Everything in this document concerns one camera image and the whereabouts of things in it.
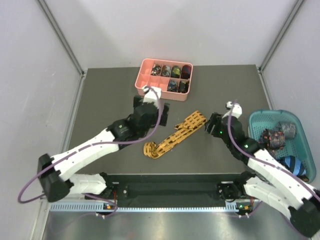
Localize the yellow patterned necktie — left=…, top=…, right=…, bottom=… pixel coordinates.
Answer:
left=143, top=110, right=208, bottom=159

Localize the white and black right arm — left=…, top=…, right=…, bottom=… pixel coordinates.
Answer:
left=205, top=112, right=320, bottom=238

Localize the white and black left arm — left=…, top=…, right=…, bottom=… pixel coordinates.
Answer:
left=37, top=95, right=170, bottom=203

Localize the blue patterned rolled tie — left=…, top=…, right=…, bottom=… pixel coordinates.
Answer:
left=167, top=79, right=179, bottom=93

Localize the black yellow rolled tie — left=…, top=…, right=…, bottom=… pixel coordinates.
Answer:
left=178, top=79, right=190, bottom=94

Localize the multicolour rolled tie in box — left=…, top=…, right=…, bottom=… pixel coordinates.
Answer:
left=150, top=63, right=162, bottom=76

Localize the pink compartment organizer box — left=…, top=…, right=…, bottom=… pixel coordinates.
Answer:
left=134, top=58, right=194, bottom=102

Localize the green yellow rolled tie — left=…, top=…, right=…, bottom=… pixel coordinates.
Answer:
left=170, top=65, right=182, bottom=79

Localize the dark orange floral rolled tie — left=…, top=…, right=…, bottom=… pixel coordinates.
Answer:
left=258, top=128, right=286, bottom=150

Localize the maroon rolled tie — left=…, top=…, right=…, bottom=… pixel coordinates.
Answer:
left=180, top=64, right=192, bottom=80

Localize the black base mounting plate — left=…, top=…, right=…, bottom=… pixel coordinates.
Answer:
left=97, top=173, right=250, bottom=208

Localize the teal perforated plastic basket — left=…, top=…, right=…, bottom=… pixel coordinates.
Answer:
left=247, top=108, right=317, bottom=185

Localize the blue striped rolled tie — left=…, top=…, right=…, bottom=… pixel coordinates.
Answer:
left=277, top=155, right=307, bottom=177

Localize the brown paisley rolled tie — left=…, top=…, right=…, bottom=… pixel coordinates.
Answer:
left=299, top=175, right=309, bottom=183

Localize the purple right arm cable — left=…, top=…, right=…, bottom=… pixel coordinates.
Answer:
left=227, top=99, right=320, bottom=240

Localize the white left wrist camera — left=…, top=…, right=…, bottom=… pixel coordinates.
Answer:
left=142, top=85, right=162, bottom=107

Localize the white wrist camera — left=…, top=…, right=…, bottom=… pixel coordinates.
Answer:
left=222, top=101, right=243, bottom=119
left=142, top=85, right=162, bottom=107

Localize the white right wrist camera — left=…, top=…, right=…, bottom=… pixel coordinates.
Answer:
left=222, top=101, right=243, bottom=119

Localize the grey slotted cable duct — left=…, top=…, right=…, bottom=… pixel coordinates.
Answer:
left=49, top=201, right=253, bottom=213

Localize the left aluminium frame post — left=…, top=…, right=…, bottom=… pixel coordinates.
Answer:
left=36, top=0, right=85, bottom=76

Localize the aluminium frame post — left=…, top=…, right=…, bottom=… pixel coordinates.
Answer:
left=36, top=0, right=85, bottom=76
left=257, top=0, right=307, bottom=74

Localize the right aluminium frame post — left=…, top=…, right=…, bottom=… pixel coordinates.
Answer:
left=257, top=0, right=307, bottom=74

